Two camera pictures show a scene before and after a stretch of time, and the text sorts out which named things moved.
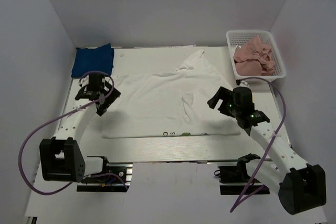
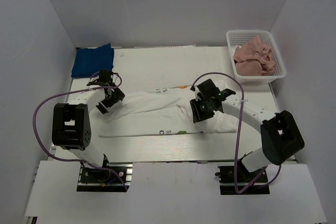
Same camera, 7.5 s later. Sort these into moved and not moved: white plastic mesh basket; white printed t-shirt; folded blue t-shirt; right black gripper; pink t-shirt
Moved: white printed t-shirt; right black gripper
Not moved: white plastic mesh basket; folded blue t-shirt; pink t-shirt
